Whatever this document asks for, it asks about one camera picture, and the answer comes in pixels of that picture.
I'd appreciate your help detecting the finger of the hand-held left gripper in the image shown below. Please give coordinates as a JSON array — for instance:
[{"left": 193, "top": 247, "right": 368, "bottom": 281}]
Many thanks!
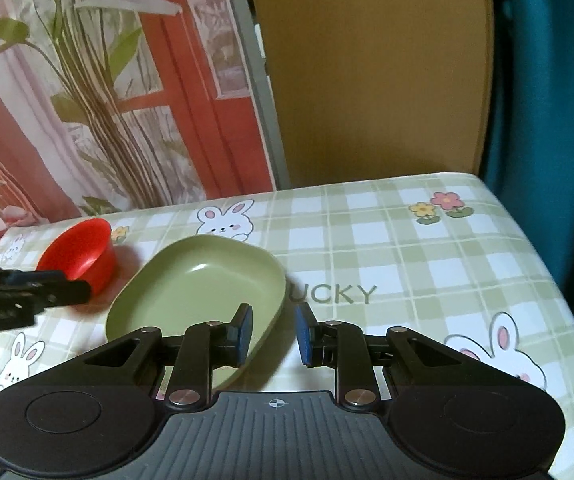
[
  {"left": 0, "top": 267, "right": 69, "bottom": 287},
  {"left": 17, "top": 280, "right": 91, "bottom": 311}
]

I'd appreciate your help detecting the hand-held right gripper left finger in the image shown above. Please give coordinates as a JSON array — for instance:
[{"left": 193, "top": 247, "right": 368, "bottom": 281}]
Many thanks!
[{"left": 80, "top": 303, "right": 255, "bottom": 409}]

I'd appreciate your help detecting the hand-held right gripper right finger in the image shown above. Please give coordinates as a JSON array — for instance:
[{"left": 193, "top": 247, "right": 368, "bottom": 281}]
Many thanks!
[{"left": 294, "top": 305, "right": 474, "bottom": 409}]

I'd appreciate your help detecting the red bowl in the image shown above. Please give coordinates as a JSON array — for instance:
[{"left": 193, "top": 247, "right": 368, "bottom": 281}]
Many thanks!
[{"left": 36, "top": 218, "right": 117, "bottom": 296}]

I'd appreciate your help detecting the green plate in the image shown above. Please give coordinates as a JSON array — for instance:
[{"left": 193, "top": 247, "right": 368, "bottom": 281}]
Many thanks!
[{"left": 105, "top": 234, "right": 287, "bottom": 392}]

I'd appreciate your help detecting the green checked bunny tablecloth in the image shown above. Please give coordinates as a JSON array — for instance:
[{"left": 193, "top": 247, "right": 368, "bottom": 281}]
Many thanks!
[{"left": 0, "top": 170, "right": 574, "bottom": 480}]

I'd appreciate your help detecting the printed backdrop cloth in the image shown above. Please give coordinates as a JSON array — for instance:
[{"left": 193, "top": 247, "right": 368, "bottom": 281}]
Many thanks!
[{"left": 0, "top": 0, "right": 276, "bottom": 235}]

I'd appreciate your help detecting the brown board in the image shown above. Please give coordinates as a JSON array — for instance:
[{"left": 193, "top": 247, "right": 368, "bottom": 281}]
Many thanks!
[{"left": 244, "top": 0, "right": 496, "bottom": 189}]

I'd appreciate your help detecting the teal curtain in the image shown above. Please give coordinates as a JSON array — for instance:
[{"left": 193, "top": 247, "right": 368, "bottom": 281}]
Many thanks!
[{"left": 481, "top": 0, "right": 574, "bottom": 347}]

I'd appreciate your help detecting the grey metal frame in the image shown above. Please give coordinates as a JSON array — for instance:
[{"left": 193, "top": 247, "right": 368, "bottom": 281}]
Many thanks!
[{"left": 216, "top": 0, "right": 292, "bottom": 192}]

